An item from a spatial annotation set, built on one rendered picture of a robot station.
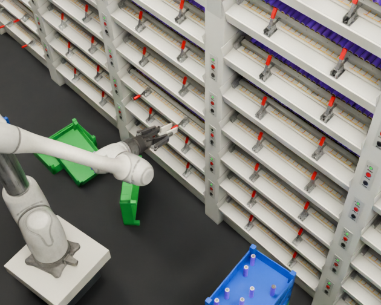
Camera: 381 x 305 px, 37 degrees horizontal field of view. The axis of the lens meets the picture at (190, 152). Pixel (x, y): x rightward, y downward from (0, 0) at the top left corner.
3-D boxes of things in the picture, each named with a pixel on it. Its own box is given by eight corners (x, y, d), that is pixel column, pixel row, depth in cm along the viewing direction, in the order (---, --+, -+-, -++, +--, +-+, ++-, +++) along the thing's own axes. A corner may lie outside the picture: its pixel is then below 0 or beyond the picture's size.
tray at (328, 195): (339, 223, 212) (338, 209, 200) (222, 134, 241) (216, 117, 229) (374, 184, 216) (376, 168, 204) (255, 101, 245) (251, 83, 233)
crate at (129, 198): (124, 225, 294) (139, 226, 294) (119, 203, 279) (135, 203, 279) (130, 178, 313) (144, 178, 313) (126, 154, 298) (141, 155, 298)
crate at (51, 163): (54, 175, 316) (51, 166, 310) (33, 154, 325) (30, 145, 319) (97, 146, 328) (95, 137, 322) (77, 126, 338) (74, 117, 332)
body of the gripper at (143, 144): (126, 147, 251) (143, 140, 256) (139, 158, 247) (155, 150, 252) (127, 134, 246) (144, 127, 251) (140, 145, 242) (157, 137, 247)
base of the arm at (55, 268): (66, 282, 246) (63, 276, 241) (23, 263, 253) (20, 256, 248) (89, 249, 256) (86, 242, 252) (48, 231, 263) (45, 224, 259)
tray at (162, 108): (207, 150, 260) (202, 141, 252) (123, 83, 289) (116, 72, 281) (237, 120, 264) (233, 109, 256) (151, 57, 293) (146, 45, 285)
